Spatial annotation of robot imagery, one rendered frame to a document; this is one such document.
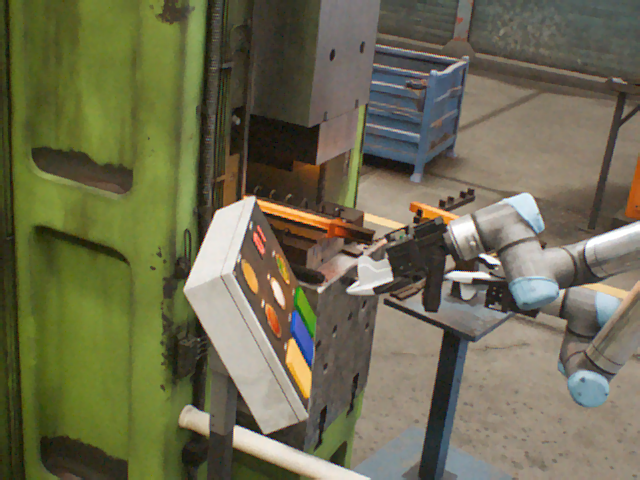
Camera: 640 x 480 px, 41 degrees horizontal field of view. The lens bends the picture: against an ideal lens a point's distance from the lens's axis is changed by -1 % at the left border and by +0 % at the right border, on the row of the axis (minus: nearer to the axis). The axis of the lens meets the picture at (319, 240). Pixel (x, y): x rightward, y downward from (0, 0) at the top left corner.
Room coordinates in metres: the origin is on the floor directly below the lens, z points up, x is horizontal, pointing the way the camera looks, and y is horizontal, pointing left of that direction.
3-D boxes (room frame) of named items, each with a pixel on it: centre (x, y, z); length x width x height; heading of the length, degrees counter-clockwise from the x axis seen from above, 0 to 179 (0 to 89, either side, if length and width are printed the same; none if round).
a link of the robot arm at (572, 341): (1.62, -0.57, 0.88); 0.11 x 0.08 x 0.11; 173
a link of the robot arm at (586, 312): (1.63, -0.58, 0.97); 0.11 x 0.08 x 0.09; 65
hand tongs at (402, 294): (2.44, -0.42, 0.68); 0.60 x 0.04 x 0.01; 140
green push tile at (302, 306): (1.42, 0.02, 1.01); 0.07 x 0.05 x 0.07; 0
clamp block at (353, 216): (2.05, -0.04, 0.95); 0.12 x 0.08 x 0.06; 65
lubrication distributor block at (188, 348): (1.58, 0.25, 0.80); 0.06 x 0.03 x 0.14; 155
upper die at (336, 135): (1.95, 0.17, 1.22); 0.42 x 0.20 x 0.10; 65
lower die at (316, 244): (1.95, 0.17, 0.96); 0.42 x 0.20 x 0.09; 65
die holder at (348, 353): (2.01, 0.16, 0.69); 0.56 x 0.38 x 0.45; 65
